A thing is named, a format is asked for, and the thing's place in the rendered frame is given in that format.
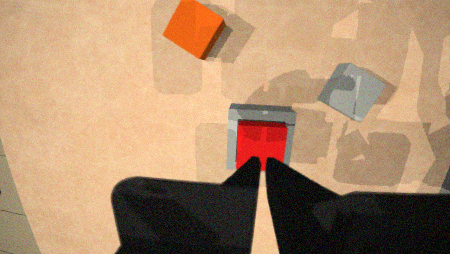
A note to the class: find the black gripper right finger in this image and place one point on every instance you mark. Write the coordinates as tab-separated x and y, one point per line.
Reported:
310	219

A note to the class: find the green button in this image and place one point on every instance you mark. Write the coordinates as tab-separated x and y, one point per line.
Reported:
445	188

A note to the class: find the red button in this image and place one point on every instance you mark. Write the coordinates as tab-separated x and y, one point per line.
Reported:
259	130

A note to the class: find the orange block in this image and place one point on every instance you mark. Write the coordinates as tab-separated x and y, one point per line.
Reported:
194	27

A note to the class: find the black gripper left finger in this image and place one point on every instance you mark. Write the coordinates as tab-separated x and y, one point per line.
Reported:
219	215

